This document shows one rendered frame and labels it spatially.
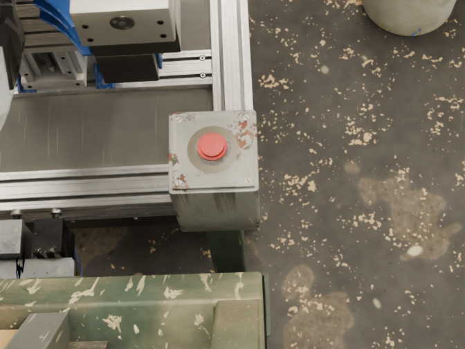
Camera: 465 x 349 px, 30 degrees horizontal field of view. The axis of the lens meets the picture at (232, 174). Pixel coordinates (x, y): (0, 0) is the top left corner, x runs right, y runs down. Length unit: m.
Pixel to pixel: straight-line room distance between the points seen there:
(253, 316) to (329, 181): 1.12
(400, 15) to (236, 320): 1.34
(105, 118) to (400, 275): 0.78
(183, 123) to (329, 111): 1.07
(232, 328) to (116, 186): 0.94
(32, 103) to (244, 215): 0.94
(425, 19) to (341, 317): 0.78
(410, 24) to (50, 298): 1.38
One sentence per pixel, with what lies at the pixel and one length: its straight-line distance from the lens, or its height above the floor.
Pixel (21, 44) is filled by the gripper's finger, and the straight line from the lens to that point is 0.68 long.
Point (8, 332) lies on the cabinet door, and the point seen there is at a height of 0.90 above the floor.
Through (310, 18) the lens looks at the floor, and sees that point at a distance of 2.34.
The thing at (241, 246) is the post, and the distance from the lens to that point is 1.48.
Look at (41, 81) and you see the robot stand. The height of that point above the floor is 0.36.
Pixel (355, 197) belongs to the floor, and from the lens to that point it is 2.13.
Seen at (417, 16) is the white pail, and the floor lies 0.10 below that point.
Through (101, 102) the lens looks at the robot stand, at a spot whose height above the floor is 0.21.
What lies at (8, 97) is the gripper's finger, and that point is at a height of 1.39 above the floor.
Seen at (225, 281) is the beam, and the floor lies 0.84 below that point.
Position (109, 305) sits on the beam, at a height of 0.90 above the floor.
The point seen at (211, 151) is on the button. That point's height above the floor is 0.95.
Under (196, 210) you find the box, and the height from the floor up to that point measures 0.86.
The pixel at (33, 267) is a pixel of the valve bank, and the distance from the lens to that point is 1.34.
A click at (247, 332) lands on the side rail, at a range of 1.00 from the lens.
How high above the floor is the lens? 1.99
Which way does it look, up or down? 69 degrees down
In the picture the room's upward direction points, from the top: 6 degrees counter-clockwise
